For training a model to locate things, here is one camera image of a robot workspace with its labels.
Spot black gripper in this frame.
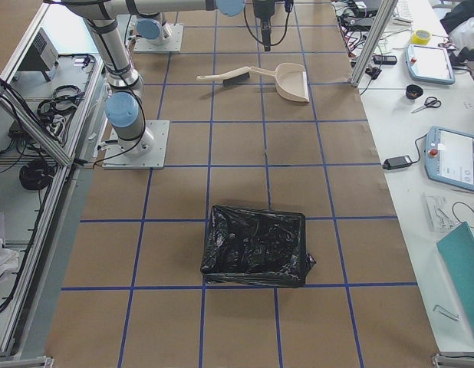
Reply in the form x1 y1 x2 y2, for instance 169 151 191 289
252 0 275 51

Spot beige hand brush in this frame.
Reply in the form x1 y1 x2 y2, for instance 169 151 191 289
196 66 251 87

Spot beige plastic dustpan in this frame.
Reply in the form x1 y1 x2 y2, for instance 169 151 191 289
249 63 310 103

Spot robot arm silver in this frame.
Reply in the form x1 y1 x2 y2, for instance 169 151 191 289
52 1 245 157
127 1 245 45

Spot black bag lined bin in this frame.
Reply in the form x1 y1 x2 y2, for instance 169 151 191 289
200 205 315 288

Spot black phone device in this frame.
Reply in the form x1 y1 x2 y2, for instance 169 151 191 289
373 55 397 65

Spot yellow tape roll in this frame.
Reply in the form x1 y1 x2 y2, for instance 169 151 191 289
410 30 432 45

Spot far teach pendant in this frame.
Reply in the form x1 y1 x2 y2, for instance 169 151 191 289
405 44 455 85

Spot teach pendant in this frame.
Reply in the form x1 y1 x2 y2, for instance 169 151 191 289
424 126 474 192
405 44 455 85

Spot black power adapter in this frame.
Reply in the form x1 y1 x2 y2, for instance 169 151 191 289
382 155 413 170

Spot grey control box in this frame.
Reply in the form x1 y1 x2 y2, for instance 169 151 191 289
18 28 59 82

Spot near teach pendant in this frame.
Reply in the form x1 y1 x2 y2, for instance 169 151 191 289
424 126 474 192

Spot teal folder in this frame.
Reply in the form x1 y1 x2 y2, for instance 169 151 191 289
436 222 474 339

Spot metal hex key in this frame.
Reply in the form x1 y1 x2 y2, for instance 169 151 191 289
433 304 459 321

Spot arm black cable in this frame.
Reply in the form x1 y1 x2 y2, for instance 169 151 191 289
242 2 291 47

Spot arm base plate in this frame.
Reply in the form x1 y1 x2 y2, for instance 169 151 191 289
102 120 170 169
134 23 184 54

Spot aluminium frame post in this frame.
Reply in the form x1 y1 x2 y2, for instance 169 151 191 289
349 0 397 87

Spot scissors black handles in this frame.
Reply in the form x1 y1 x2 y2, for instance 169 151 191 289
412 96 442 113

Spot coiled black cable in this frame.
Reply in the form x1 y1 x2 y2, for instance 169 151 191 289
18 157 52 192

